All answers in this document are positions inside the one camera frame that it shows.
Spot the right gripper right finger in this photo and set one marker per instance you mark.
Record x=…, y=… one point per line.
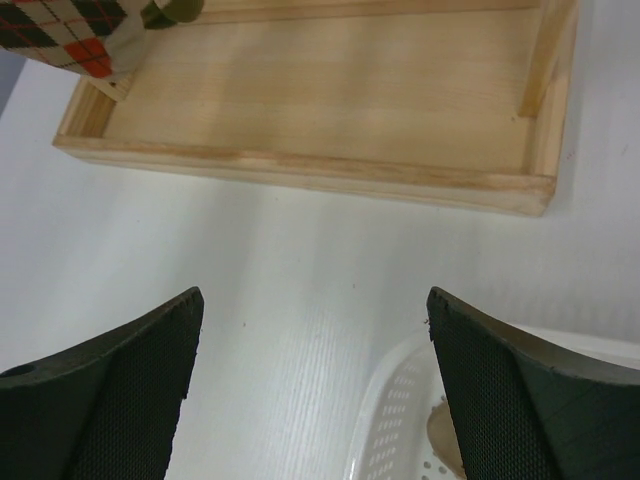
x=525, y=408

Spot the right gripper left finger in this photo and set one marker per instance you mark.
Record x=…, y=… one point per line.
x=107, y=408

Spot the beige argyle sock front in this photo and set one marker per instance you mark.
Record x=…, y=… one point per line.
x=442, y=437

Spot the beige argyle sock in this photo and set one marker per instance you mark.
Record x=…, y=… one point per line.
x=442, y=437
x=103, y=39

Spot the white perforated plastic basket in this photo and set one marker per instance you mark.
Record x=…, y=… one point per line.
x=390, y=440

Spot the wooden hanger rack frame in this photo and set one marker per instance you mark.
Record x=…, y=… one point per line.
x=459, y=103

